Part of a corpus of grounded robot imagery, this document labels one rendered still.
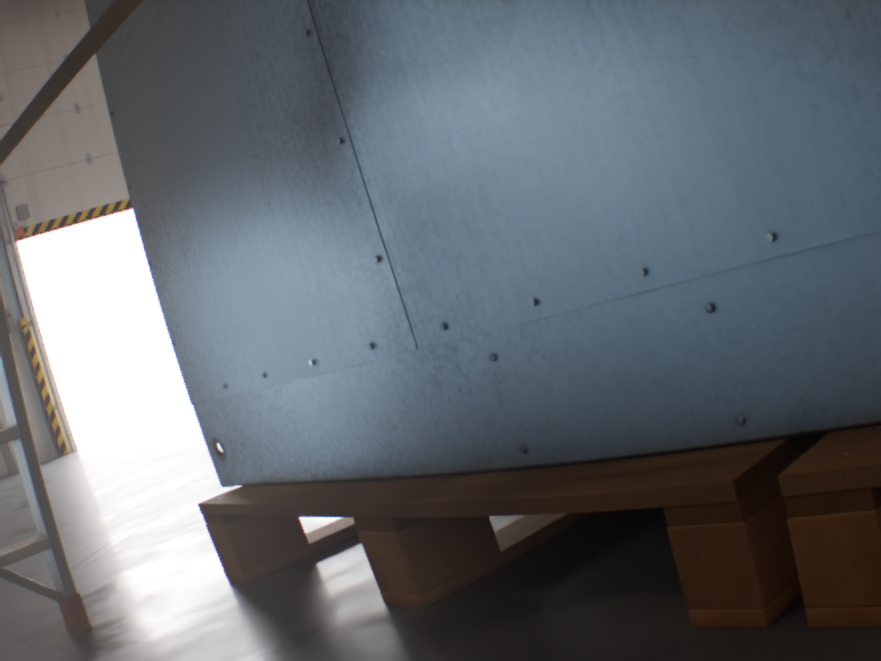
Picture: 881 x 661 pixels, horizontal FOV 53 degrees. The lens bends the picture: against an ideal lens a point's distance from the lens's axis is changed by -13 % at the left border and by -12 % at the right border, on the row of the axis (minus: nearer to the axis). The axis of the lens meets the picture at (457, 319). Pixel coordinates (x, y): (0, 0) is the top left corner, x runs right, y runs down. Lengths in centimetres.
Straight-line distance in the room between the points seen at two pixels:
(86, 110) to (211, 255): 934
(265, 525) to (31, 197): 888
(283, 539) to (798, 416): 118
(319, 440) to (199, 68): 66
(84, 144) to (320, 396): 946
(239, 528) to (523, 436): 78
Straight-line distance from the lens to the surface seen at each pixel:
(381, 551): 140
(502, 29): 111
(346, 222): 139
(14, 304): 1030
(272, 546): 190
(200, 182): 176
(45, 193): 1063
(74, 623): 193
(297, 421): 167
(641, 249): 103
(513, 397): 123
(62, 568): 185
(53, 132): 1087
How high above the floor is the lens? 41
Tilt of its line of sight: 2 degrees down
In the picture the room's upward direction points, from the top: 18 degrees counter-clockwise
